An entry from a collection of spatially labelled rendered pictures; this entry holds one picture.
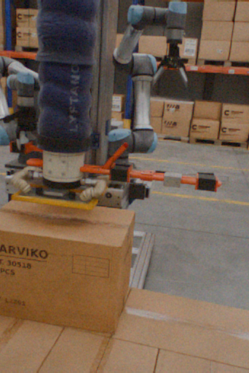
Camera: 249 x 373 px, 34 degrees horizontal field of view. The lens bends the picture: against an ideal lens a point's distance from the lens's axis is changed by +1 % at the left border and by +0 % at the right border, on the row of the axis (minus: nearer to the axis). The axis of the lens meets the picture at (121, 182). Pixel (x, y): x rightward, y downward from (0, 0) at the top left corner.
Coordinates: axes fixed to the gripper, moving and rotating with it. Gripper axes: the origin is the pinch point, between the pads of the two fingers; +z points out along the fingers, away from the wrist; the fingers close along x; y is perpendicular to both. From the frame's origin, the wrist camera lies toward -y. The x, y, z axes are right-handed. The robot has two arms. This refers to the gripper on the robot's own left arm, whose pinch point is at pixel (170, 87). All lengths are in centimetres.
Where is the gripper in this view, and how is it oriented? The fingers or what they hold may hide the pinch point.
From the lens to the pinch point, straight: 190.7
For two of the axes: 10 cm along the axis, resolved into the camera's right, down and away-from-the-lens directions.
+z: -0.7, 9.5, 2.9
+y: -1.8, 2.8, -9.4
